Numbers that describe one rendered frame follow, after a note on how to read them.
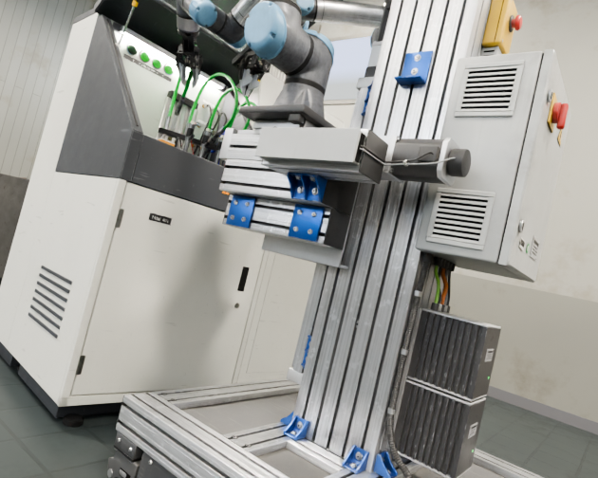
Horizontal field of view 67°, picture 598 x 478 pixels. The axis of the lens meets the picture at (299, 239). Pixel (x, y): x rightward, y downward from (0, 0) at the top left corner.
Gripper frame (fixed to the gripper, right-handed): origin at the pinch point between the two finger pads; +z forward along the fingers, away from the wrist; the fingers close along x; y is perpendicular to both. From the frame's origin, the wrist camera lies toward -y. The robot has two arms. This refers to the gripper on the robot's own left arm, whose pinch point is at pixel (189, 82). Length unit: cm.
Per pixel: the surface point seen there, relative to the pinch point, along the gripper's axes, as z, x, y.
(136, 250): 33, -15, 55
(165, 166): 13.8, -6.6, 34.7
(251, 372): 97, 27, 64
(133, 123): 1.1, -16.2, 30.4
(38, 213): 55, -59, 14
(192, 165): 16.6, 1.9, 29.4
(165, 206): 24.9, -6.5, 42.2
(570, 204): 105, 283, -73
